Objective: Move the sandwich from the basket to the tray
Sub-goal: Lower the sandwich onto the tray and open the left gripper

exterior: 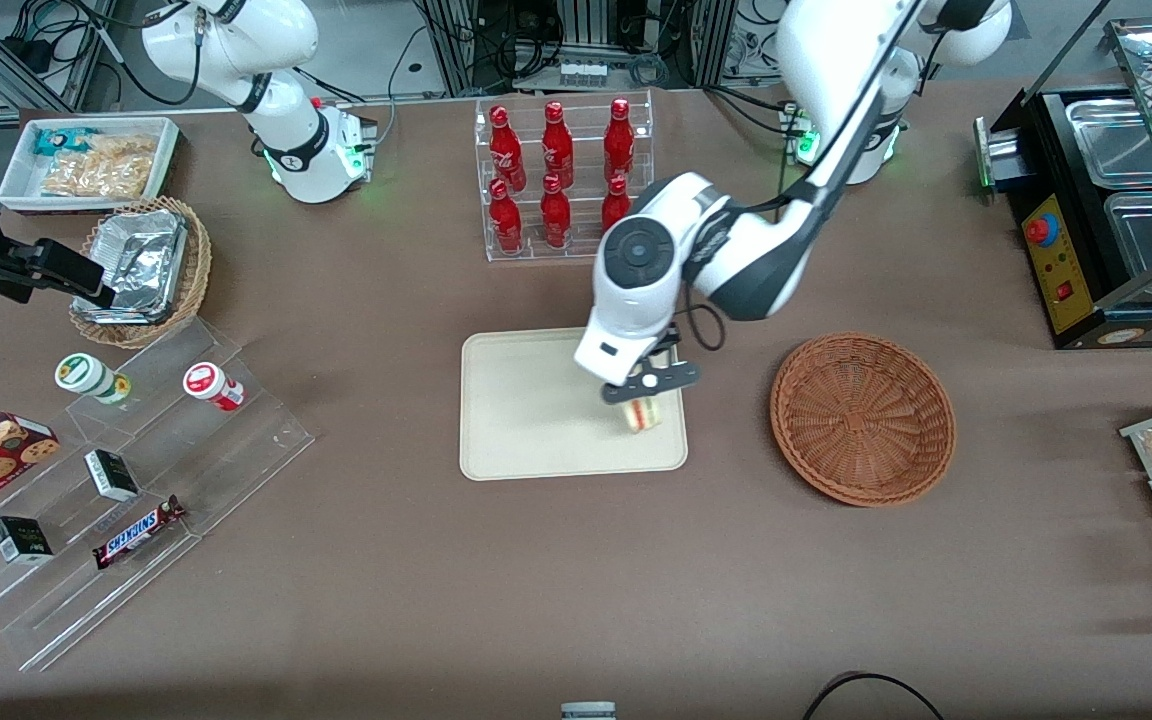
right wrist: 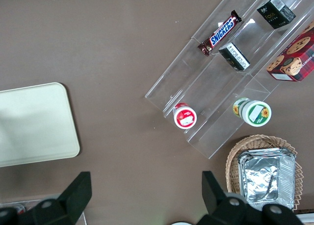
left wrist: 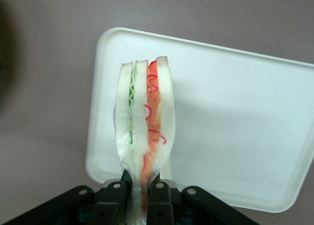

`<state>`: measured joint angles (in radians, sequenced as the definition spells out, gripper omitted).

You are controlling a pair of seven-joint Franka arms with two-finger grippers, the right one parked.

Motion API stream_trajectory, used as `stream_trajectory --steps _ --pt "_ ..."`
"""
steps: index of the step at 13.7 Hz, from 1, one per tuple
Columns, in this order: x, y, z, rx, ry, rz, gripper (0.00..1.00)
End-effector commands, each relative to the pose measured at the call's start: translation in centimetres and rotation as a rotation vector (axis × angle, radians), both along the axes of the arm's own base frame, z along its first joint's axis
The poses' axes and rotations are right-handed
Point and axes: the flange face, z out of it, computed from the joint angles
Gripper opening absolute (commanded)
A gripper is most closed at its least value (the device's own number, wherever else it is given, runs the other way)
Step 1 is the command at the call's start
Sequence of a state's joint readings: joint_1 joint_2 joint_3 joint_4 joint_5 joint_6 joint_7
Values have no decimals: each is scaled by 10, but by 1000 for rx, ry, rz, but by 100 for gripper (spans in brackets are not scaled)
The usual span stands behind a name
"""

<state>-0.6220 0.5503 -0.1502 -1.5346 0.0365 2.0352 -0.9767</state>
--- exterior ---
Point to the red lid white cup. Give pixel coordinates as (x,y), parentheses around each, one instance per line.
(208,384)

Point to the green lid white cup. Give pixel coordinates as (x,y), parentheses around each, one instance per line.
(86,375)

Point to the clear bag of chips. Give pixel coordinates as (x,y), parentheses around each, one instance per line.
(101,170)

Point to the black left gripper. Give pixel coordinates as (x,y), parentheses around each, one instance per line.
(670,337)

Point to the white rectangular plastic bin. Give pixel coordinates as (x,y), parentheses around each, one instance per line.
(16,190)

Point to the silver foil container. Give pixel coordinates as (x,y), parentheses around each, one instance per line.
(141,260)

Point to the blue snack packet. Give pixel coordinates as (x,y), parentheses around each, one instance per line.
(61,140)

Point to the brown snickers bar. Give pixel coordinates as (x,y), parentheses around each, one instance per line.
(136,532)

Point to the round brown wicker basket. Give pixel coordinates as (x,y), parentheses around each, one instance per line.
(861,420)

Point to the black food warmer machine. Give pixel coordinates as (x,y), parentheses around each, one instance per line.
(1066,300)

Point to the small grey device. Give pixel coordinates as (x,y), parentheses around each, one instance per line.
(588,711)

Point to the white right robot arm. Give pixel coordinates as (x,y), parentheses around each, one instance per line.
(286,120)

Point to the beige rectangular plastic tray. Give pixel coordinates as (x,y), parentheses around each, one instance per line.
(526,410)

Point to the white power strip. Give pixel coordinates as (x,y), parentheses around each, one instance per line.
(582,73)

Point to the light wicker basket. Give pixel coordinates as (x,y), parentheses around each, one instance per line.
(198,270)

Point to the red cola bottle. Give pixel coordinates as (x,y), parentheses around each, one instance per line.
(505,150)
(619,140)
(506,220)
(614,205)
(557,145)
(555,215)

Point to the clear acrylic bottle rack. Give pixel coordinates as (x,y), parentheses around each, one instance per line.
(536,250)

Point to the triangular white bread sandwich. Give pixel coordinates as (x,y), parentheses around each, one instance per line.
(642,416)

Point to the small black carton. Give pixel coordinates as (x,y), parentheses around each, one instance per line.
(21,540)
(113,476)

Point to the aluminium equipment frame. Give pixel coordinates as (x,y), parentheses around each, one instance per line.
(576,30)

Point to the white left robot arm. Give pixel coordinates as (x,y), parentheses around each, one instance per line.
(636,300)

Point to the clear acrylic stepped shelf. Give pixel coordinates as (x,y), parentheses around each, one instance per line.
(216,460)

